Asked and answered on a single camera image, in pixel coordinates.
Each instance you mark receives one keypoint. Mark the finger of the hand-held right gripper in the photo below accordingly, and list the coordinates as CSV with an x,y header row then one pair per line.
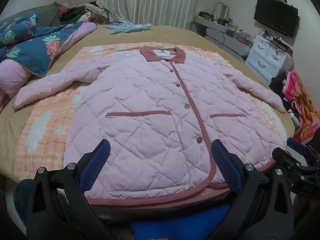
x,y
285,158
296,145

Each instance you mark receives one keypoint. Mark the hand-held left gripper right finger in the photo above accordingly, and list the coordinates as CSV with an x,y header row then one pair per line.
x,y
225,165

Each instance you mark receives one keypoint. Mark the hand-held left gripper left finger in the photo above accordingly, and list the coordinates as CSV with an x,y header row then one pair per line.
x,y
100,156

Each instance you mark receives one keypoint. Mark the pink quilted jacket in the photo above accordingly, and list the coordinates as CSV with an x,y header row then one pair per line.
x,y
140,105

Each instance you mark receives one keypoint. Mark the dark clothes heap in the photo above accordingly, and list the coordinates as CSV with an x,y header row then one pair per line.
x,y
277,83

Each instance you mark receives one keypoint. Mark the pile of mixed clothes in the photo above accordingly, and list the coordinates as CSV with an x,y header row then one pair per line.
x,y
82,15

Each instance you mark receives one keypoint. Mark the pink cartoon printed towel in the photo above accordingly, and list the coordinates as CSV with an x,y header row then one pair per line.
x,y
302,105

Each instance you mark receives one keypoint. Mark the orange checked blanket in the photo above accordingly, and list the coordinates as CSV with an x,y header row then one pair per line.
x,y
50,120

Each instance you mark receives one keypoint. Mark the person's blue clothing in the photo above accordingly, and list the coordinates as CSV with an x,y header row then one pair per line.
x,y
175,222

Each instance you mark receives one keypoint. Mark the white drawer cabinet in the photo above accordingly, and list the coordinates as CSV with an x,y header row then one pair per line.
x,y
262,55

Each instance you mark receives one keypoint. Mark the black set-top box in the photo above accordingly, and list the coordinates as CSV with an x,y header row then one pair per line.
x,y
282,43

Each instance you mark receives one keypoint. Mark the pink pillow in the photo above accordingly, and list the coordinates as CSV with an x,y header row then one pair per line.
x,y
10,78

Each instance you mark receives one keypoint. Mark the grey low desk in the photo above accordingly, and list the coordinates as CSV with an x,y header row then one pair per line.
x,y
225,42

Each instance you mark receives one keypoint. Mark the blue floral quilt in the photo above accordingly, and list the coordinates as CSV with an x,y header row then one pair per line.
x,y
32,47

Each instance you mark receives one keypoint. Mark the black flat television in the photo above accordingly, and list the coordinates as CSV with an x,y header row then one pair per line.
x,y
275,17

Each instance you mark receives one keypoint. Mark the light blue garment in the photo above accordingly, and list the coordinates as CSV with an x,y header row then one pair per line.
x,y
125,27

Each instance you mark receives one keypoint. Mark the clutter of small electronics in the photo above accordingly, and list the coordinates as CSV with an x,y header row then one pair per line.
x,y
233,27

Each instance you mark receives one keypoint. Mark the bed with tan cover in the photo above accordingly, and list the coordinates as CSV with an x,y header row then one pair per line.
x,y
175,33

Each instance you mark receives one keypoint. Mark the grey pillow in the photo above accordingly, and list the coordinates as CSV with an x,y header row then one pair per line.
x,y
47,15

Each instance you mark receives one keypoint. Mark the white pleated curtain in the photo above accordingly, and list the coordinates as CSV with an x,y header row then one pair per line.
x,y
150,2

